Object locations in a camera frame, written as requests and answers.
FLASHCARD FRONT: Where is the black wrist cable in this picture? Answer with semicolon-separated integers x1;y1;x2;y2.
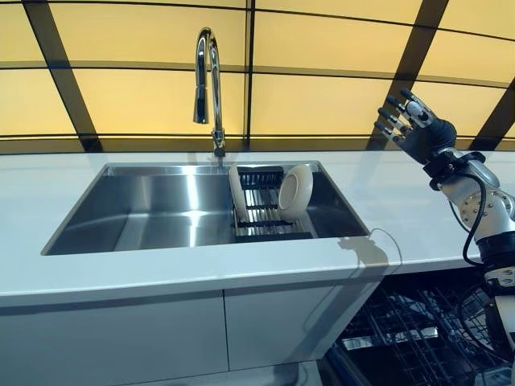
457;175;515;347

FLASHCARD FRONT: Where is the wide white cabinet door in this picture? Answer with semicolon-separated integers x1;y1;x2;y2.
0;288;231;386

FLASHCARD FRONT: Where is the stainless steel sink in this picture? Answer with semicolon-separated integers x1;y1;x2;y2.
39;160;372;257

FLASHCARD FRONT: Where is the flat white plate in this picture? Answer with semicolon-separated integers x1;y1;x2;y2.
228;165;249;223

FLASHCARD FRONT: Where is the chrome gooseneck faucet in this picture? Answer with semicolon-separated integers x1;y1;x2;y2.
192;27;227;158

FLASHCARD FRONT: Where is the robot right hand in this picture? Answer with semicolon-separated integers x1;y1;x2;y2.
373;88;459;166

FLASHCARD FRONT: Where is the dark brown window frame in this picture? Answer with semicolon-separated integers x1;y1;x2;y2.
0;0;515;153

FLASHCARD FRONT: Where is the open dishwasher rack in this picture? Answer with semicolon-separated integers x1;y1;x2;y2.
316;273;515;386

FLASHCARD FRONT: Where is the deep white plate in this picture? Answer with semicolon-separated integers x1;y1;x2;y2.
278;163;315;214

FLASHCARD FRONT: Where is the dark dishwasher wire rack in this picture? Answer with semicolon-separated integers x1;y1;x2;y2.
345;280;515;386

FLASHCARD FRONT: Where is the narrow white cabinet door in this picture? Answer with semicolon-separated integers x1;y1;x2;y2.
222;280;380;373

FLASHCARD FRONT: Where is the black dish drying rack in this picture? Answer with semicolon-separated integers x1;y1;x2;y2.
230;163;319;243

